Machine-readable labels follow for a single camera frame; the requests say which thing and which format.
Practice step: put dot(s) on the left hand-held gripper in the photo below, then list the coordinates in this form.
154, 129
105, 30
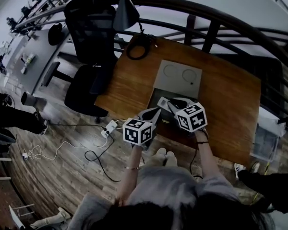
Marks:
138, 133

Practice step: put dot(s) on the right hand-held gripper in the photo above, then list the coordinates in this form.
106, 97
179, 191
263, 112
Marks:
192, 118

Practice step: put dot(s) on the small white device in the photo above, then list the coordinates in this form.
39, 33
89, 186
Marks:
162, 102

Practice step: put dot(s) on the grey box with drawer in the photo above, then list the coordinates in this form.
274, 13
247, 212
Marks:
177, 78

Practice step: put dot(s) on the person's left forearm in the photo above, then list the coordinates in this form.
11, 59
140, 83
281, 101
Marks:
132, 176

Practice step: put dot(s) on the person's right forearm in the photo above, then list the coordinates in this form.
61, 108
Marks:
208, 159

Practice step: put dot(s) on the person's beige left shoe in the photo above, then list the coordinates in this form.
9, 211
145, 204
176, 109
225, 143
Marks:
157, 157

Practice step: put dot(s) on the person's beige shoe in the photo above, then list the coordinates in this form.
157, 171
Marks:
157, 157
172, 159

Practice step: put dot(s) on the black wrist band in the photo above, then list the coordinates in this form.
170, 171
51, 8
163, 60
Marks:
203, 142

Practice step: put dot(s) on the white power strip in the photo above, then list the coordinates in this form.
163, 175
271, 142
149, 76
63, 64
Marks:
109, 128

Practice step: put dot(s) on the person's beige right shoe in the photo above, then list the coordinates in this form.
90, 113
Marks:
172, 159

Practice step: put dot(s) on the person's grey shirt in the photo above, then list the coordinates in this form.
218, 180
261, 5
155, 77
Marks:
163, 190

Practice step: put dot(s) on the clear plastic bin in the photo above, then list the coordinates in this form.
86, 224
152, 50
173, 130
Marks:
266, 140

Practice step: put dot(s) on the black mesh office chair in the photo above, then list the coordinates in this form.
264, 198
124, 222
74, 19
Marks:
88, 32

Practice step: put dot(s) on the black desk lamp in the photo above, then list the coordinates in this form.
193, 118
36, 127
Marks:
125, 13

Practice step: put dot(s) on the grey office desk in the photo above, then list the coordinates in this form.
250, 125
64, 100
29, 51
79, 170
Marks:
40, 56

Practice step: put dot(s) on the round black bag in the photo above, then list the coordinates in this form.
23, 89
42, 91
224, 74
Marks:
55, 33

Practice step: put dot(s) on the white stool frame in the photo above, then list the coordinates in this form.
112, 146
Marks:
0, 159

